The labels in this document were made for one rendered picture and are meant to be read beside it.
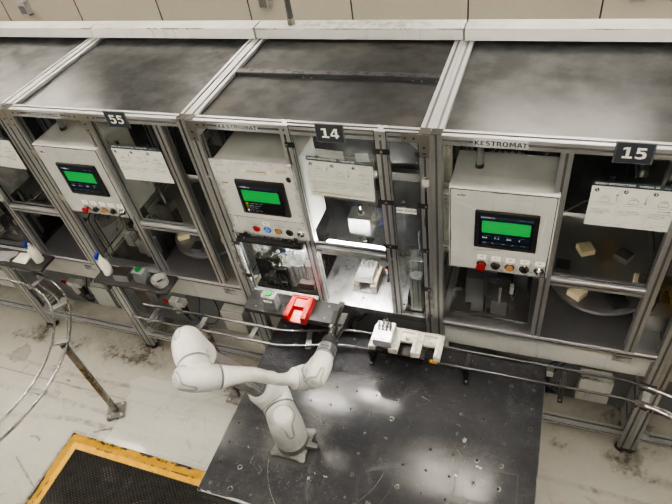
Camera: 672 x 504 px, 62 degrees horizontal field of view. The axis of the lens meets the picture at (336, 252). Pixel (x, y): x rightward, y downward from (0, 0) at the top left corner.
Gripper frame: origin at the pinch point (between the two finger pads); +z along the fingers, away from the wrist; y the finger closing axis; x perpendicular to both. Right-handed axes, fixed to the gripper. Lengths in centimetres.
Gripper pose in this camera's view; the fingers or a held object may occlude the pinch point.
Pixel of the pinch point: (342, 312)
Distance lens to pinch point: 273.9
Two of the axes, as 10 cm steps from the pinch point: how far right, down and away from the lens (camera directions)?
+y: -1.4, -7.1, -6.9
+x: -9.4, -1.3, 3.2
